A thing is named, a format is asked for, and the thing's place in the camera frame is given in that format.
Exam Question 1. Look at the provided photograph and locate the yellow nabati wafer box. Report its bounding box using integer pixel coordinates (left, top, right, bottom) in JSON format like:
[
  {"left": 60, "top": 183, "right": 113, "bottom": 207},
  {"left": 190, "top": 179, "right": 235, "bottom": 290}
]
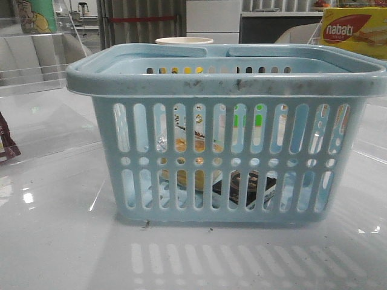
[{"left": 319, "top": 7, "right": 386, "bottom": 60}]

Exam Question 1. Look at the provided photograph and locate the white cabinet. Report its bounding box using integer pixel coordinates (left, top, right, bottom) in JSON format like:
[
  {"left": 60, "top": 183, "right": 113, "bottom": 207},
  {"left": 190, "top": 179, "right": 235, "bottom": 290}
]
[{"left": 186, "top": 1, "right": 242, "bottom": 44}]

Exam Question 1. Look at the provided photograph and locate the packaged bread slice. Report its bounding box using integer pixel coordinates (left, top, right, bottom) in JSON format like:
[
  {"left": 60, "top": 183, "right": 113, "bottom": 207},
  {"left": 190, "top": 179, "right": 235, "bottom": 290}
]
[{"left": 156, "top": 114, "right": 223, "bottom": 192}]

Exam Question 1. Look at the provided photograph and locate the light blue plastic basket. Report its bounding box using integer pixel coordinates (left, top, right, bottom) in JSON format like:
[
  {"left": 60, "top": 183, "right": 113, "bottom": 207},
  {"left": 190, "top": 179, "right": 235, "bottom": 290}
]
[{"left": 67, "top": 43, "right": 386, "bottom": 224}]

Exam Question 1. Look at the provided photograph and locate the white paper cup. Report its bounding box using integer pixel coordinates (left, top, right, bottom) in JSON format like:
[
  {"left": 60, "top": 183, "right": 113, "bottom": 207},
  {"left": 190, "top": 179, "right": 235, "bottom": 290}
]
[{"left": 155, "top": 36, "right": 213, "bottom": 45}]

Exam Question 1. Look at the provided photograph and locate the dark maroon snack packet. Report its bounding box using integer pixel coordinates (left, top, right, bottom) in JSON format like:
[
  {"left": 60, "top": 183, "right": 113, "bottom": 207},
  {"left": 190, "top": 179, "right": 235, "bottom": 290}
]
[{"left": 0, "top": 114, "right": 21, "bottom": 163}]

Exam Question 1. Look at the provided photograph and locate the black tissue pack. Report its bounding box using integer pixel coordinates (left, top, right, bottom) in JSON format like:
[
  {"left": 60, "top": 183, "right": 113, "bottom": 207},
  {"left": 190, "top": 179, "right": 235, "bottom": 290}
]
[{"left": 212, "top": 170, "right": 276, "bottom": 210}]

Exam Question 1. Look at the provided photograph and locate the clear acrylic shelf left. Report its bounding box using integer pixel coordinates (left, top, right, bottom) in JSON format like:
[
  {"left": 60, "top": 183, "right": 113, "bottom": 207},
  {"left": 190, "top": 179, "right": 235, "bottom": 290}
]
[{"left": 1, "top": 16, "right": 100, "bottom": 172}]

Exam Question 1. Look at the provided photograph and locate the green yellow cartoon carton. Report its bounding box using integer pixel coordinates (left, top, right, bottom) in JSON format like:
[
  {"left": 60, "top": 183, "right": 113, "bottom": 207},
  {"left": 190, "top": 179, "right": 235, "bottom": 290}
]
[{"left": 16, "top": 0, "right": 57, "bottom": 34}]

